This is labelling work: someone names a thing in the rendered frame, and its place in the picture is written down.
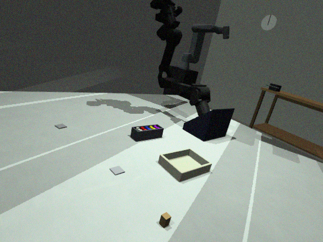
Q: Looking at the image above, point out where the small brown block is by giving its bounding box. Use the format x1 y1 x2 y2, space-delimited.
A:
159 212 172 228

